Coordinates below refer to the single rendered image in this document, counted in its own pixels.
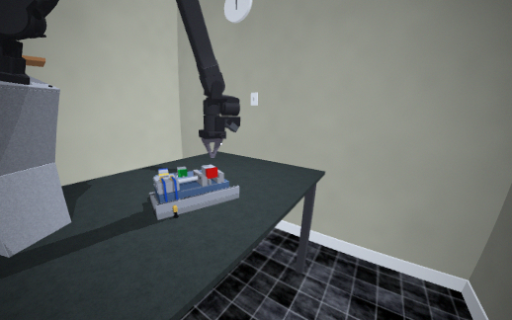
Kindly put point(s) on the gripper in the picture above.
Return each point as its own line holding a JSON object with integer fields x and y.
{"x": 217, "y": 136}

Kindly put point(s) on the white block with red end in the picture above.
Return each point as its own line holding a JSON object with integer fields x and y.
{"x": 210, "y": 171}

